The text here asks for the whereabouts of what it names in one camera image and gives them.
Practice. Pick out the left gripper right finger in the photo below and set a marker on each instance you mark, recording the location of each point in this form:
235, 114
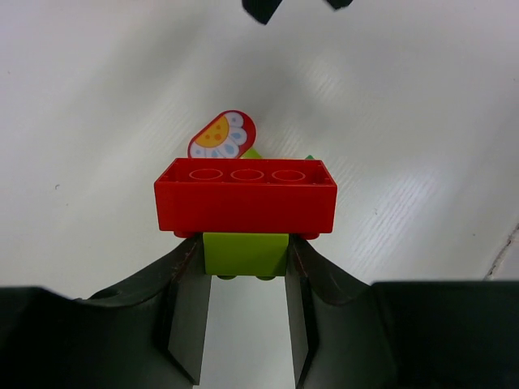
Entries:
399, 334

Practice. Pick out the lime green lego brick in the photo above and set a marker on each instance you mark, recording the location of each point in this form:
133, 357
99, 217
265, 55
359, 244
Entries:
245, 254

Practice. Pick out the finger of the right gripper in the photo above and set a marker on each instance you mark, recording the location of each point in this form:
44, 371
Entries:
261, 10
339, 4

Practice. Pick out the yellow striped lego brick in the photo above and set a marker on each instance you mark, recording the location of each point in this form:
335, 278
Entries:
251, 153

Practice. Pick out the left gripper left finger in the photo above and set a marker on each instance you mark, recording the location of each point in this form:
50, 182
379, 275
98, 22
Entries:
146, 331

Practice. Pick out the red flower lego brick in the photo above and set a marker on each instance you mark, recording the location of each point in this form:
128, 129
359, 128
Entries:
231, 134

